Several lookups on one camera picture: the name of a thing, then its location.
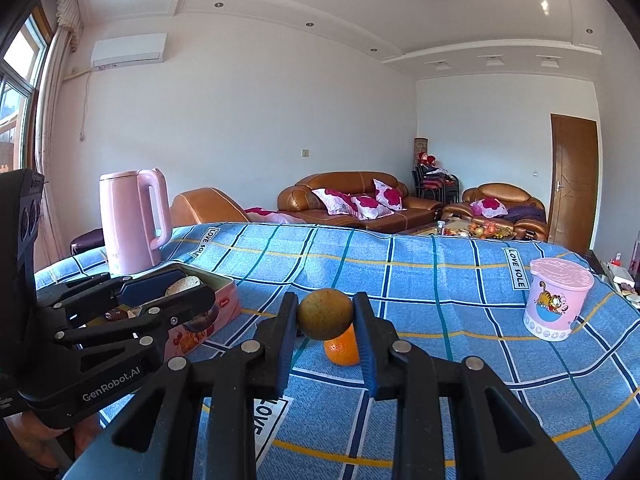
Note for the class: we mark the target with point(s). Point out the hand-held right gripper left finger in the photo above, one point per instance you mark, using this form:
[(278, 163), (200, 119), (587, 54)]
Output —
[(280, 345)]

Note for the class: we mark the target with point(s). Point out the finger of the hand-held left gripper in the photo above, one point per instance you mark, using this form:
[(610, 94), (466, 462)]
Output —
[(190, 302), (145, 287)]

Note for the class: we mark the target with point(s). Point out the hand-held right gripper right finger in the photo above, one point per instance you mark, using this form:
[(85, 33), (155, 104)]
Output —
[(364, 355)]

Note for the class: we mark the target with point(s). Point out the large orange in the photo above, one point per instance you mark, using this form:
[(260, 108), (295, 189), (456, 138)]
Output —
[(342, 352)]

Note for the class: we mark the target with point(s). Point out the pink metal tin box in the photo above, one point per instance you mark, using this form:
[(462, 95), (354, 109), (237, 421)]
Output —
[(220, 310)]

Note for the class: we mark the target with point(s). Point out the chocolate-coated round cake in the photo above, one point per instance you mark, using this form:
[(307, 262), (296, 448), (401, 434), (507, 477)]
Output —
[(116, 315)]

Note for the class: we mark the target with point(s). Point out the brown kiwi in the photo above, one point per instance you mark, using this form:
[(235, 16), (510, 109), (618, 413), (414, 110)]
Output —
[(324, 314)]

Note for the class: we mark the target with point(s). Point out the pink electric kettle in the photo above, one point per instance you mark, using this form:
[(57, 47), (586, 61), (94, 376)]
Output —
[(130, 225)]

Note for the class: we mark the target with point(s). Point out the dark padded stool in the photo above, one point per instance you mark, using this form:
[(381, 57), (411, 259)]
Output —
[(87, 240)]

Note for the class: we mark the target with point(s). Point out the brown leather recliner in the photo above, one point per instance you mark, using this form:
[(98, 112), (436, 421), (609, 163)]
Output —
[(205, 205)]

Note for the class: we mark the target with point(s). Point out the blue plaid tablecloth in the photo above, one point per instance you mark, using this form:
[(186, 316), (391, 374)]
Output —
[(450, 285)]

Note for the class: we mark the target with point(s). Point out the floral cloth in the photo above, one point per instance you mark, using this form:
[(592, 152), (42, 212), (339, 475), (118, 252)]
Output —
[(275, 216)]

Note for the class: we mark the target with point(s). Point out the wooden coffee table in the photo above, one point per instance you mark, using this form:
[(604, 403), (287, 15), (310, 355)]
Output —
[(427, 230)]

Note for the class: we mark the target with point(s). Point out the white floral pillow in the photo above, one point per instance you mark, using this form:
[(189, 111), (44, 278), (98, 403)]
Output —
[(372, 207), (334, 201), (389, 194), (489, 206)]

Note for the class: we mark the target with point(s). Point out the pile of assorted snacks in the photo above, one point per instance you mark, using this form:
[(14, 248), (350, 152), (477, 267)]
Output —
[(480, 230)]

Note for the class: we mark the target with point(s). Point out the brown leather three-seat sofa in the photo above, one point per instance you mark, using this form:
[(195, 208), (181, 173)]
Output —
[(340, 180)]

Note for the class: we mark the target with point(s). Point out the stacked black chairs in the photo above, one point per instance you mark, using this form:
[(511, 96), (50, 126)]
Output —
[(435, 185)]

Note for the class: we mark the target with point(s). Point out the pink cartoon bucket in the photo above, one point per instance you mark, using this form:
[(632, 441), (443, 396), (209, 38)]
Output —
[(555, 300)]

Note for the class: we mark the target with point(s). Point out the light curtain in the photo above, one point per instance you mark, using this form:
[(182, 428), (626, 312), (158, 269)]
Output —
[(55, 110)]

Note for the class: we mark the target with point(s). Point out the red plush toy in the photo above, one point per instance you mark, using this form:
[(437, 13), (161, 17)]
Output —
[(428, 160)]

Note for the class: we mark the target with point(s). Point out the brown leather armchair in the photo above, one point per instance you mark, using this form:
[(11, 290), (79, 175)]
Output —
[(500, 191)]

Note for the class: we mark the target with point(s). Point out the purple blanket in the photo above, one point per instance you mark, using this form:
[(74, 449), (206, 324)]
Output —
[(525, 213)]

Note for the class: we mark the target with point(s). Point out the tall floor vase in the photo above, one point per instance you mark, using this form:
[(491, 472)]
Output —
[(420, 147)]

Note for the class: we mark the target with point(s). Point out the window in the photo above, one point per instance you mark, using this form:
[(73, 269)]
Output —
[(20, 90)]

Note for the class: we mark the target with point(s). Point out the brown wooden door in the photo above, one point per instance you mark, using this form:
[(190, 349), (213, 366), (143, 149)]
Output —
[(572, 185)]

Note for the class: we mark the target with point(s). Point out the pink standing board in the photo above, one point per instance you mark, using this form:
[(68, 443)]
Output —
[(636, 255)]

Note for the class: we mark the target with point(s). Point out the white wall air conditioner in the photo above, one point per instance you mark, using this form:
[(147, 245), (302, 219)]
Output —
[(129, 50)]

